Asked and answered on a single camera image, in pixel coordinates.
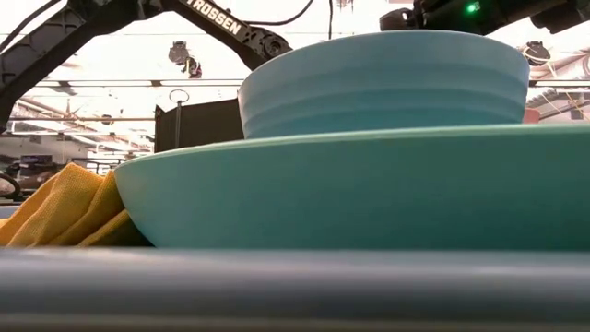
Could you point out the teal plate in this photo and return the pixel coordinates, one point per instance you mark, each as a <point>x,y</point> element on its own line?
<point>350,193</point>

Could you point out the blue bowl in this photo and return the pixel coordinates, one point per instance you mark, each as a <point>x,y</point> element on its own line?
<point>382,87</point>

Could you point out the blue plastic tray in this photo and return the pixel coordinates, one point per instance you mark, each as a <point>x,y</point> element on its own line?
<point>295,290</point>

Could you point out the yellow cloth napkin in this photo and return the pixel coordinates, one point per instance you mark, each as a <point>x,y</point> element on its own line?
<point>64,207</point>

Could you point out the pink cup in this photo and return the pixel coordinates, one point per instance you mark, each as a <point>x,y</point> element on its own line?
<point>531,116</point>

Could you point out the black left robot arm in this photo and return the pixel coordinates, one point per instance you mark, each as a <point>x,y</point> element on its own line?
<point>55,37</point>

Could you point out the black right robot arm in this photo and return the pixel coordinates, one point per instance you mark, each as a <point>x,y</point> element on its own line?
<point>498,11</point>

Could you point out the black partition screen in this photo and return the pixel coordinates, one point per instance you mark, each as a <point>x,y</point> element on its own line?
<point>203,126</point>

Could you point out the background computer monitor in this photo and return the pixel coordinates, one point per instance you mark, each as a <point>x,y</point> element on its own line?
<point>36,159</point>

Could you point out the long ceiling light rail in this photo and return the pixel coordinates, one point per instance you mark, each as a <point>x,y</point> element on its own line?
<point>138,83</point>

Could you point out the black background workstation frame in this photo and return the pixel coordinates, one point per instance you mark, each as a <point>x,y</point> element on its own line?
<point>106,163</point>

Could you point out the white ceiling duct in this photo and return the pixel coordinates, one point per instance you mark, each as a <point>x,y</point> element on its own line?
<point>553,99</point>

